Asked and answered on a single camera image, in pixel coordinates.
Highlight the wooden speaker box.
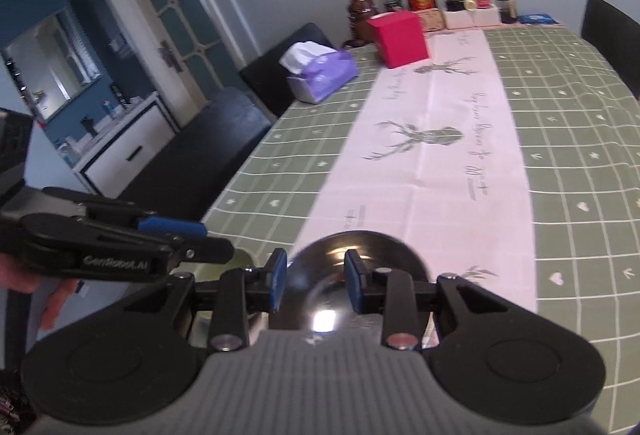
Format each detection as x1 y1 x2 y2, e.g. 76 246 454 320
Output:
417 8 447 34

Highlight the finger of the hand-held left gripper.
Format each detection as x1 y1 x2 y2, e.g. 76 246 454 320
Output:
42 186 209 239
150 235 235 267

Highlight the brown figurine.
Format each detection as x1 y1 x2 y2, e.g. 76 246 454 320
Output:
343 0 378 48

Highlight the white vanity cabinet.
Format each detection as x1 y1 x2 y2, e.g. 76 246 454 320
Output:
70 92 179 199

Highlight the wall mirror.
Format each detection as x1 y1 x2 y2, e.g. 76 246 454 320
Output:
1 6 102 125

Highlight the orange steel bowl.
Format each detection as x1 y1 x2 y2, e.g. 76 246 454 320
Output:
287 230 432 335

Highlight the white square container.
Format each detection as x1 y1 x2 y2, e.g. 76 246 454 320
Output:
444 8 475 30
472 5 501 28

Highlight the black chair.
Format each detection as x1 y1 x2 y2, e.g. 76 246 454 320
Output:
580 0 640 102
119 86 274 224
238 22 337 119

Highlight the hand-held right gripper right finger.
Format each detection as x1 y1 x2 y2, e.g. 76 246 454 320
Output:
344 248 507 350

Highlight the person's left hand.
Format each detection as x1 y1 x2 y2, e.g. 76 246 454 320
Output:
0 255 78 331

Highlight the pale pink table runner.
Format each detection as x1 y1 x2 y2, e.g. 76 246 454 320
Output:
295 28 540 316

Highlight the dark patterned cloth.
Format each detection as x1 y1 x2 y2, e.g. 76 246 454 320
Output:
0 371 37 433

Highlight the purple tissue pack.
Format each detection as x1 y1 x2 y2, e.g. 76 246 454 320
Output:
278 41 359 105

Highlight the pink box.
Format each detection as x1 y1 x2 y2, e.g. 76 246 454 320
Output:
365 10 431 70

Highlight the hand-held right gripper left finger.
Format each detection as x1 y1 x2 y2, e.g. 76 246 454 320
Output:
159 247 289 351

